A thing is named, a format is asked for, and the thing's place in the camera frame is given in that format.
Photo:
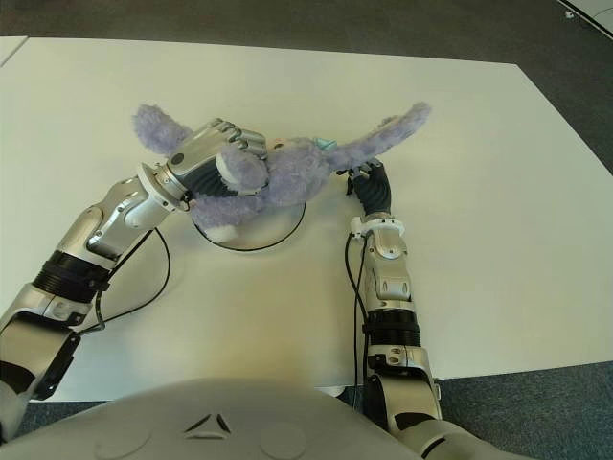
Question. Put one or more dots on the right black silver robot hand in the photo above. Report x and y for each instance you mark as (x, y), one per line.
(378, 191)

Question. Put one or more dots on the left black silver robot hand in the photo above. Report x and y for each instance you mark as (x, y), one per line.
(194, 153)

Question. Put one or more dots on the purple plush rabbit doll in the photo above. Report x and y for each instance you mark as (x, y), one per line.
(297, 172)

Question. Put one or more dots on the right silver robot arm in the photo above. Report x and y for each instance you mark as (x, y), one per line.
(392, 278)

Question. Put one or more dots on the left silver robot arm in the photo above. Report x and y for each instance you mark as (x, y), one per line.
(110, 225)

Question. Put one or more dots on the white plate with black rim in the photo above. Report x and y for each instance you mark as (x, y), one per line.
(273, 230)

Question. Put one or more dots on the grey robot torso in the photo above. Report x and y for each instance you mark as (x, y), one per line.
(239, 426)

